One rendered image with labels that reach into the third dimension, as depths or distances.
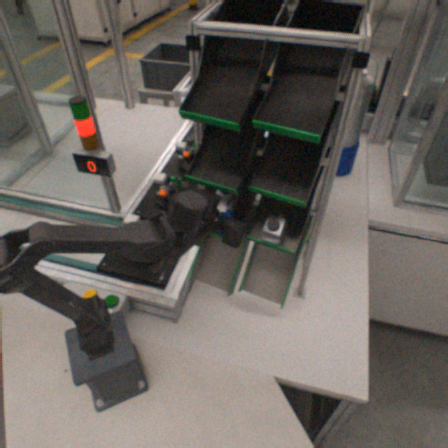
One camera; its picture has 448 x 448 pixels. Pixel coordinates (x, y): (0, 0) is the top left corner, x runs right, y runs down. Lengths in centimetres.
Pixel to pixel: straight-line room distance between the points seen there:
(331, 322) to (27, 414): 90
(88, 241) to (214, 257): 50
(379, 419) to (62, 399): 148
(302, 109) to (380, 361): 170
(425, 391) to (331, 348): 113
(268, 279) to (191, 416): 42
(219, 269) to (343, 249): 54
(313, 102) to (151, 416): 86
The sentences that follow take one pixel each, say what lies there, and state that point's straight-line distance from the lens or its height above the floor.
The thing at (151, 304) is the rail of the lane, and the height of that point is 94.
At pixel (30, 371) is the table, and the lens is 122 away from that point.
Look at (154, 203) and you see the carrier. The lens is 137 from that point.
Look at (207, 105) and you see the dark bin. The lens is 76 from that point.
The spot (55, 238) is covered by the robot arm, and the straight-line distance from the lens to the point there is 63.
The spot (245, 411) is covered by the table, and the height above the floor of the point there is 86.
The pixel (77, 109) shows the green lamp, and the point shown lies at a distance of 111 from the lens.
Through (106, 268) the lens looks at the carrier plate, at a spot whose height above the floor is 97.
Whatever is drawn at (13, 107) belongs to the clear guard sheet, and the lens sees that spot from 135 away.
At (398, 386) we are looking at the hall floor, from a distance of 218.
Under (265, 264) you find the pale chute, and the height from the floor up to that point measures 106.
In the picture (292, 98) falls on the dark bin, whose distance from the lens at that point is 75.
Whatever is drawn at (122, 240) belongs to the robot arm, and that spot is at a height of 140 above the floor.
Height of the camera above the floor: 186
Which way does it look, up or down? 45 degrees down
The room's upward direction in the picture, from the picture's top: straight up
